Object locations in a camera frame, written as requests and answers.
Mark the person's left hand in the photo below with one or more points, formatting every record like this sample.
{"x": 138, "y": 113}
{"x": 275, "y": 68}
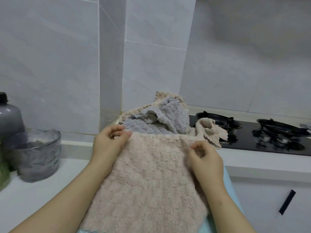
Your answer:
{"x": 103, "y": 148}

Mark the person's right hand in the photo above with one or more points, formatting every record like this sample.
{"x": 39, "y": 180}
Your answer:
{"x": 210, "y": 164}

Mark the person's left thumb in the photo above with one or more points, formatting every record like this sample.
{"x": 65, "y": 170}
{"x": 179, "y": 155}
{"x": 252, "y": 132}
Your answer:
{"x": 124, "y": 138}

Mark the person's right thumb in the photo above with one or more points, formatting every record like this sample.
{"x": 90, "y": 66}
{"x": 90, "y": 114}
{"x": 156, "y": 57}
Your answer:
{"x": 193, "y": 160}

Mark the large beige fluffy towel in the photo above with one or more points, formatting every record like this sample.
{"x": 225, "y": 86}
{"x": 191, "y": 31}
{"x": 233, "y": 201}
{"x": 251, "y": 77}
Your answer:
{"x": 150, "y": 181}

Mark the person's left forearm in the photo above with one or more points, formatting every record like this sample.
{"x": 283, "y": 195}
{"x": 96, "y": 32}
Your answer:
{"x": 63, "y": 201}

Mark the person's right forearm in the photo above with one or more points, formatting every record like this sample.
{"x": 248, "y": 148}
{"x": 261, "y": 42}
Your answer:
{"x": 226, "y": 208}

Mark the small crumpled beige towel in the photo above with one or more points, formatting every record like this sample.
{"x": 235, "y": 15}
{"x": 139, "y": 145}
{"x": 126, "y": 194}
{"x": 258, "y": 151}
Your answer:
{"x": 209, "y": 129}

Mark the grey and beige fluffy towel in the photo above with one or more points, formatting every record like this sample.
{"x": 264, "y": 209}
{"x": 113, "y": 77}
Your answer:
{"x": 160, "y": 114}

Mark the black stove burner grate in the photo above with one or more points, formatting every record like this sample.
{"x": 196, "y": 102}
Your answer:
{"x": 220, "y": 118}
{"x": 279, "y": 129}

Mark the black glass gas stove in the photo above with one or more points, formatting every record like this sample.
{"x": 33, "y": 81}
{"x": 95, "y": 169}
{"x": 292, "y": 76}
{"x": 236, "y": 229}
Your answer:
{"x": 245, "y": 140}

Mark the white cabinet door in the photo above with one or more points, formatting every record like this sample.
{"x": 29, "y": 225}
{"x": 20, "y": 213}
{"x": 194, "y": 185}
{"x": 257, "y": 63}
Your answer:
{"x": 262, "y": 203}

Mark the ribbed clear glass bowl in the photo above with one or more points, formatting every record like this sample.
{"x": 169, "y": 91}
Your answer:
{"x": 36, "y": 155}

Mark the grey bottle with black cap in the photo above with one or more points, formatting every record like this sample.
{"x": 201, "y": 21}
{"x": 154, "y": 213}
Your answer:
{"x": 9, "y": 118}

